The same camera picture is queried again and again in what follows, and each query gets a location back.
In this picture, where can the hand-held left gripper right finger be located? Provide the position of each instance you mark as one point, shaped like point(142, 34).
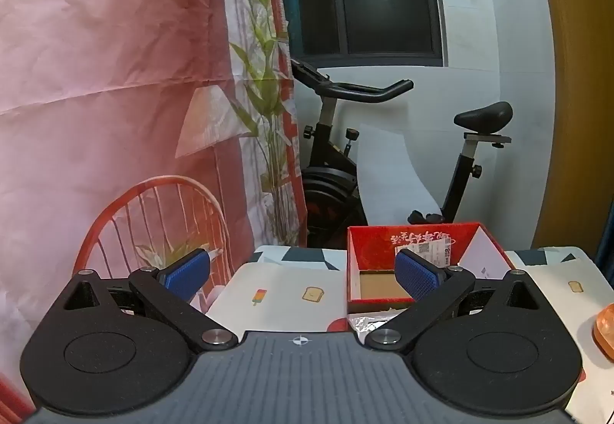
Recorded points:
point(417, 280)

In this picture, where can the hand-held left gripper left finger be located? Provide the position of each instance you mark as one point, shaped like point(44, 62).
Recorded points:
point(187, 273)

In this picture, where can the red cardboard box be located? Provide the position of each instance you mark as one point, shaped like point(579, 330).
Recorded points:
point(374, 246)

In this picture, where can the crumpled foil sheet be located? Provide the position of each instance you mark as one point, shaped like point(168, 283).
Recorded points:
point(369, 325)

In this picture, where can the white patterned tablecloth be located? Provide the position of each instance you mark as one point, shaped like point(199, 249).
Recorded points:
point(278, 280)

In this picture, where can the white paper sheet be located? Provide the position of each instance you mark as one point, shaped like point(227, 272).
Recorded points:
point(388, 179)

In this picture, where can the black exercise bike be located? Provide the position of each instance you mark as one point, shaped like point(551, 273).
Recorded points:
point(331, 164)

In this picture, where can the orange round object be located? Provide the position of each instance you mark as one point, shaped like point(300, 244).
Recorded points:
point(605, 333)

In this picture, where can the yellow wooden door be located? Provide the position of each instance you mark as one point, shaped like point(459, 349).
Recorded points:
point(575, 68)

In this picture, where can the pink printed wall cloth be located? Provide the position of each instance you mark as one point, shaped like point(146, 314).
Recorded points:
point(96, 68)

